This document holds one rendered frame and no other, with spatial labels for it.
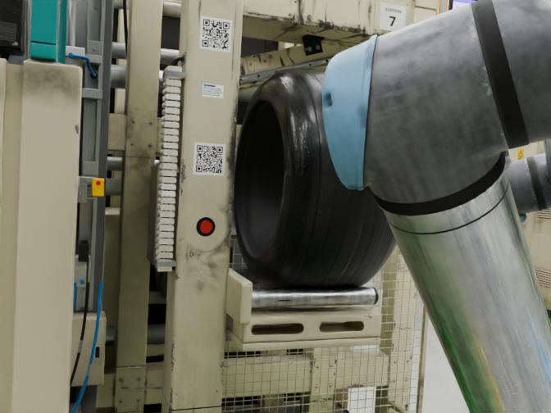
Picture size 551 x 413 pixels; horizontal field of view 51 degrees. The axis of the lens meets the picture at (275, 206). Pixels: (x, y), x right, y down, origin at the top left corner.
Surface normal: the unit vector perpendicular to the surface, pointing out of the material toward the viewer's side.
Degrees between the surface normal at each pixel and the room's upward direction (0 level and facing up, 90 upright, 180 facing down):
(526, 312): 99
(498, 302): 113
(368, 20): 90
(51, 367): 90
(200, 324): 90
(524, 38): 82
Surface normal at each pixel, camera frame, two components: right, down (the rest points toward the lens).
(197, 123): 0.33, 0.07
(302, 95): -0.43, -0.51
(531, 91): -0.14, 0.48
